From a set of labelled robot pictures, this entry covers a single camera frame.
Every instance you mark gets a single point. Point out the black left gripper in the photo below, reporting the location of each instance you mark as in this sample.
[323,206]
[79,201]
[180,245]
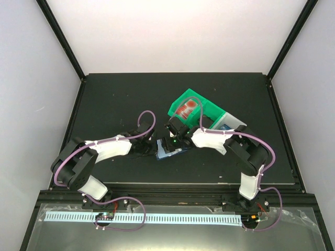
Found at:
[153,151]

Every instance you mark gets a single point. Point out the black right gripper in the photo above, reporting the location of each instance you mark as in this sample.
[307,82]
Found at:
[168,145]

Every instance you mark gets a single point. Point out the blue leather card holder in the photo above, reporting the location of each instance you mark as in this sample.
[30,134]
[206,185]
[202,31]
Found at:
[162,153]

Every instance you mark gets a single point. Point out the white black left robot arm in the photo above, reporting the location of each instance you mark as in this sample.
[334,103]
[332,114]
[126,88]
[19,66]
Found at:
[74,165]

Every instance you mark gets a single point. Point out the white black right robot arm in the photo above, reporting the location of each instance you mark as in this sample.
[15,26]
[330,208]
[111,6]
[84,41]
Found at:
[253,156]

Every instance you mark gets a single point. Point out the red white card stack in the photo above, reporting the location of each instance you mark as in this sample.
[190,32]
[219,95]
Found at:
[186,109]

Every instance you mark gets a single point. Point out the blue card stack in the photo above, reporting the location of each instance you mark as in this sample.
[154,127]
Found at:
[225,127]

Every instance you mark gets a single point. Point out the green plastic bin left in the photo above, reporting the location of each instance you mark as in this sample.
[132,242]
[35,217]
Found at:
[188,94]

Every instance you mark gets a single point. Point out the green plastic bin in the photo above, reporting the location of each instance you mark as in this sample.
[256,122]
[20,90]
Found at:
[188,94]
[211,113]

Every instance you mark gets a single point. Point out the green plastic bin middle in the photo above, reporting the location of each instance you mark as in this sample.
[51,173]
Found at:
[211,113]

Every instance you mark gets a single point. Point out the clear plastic bin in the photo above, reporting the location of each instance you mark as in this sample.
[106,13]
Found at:
[228,120]

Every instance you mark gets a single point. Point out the small circuit board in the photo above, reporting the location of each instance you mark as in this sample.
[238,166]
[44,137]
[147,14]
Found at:
[105,216]

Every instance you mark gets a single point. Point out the black aluminium frame rail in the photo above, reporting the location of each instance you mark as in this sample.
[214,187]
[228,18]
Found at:
[154,196]

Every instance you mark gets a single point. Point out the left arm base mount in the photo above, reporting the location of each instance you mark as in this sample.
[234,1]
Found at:
[120,204]

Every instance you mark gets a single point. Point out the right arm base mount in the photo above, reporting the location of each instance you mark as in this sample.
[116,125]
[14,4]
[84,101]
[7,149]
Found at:
[238,203]

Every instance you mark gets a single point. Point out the white slotted cable duct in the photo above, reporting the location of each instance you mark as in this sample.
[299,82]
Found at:
[149,218]

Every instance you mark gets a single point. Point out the right frame post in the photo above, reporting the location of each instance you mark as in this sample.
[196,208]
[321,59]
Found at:
[292,36]

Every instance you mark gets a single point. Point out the frame post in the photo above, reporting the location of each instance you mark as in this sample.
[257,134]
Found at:
[292,36]
[54,25]

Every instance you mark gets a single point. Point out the left frame post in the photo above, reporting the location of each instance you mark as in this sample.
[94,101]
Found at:
[54,25]

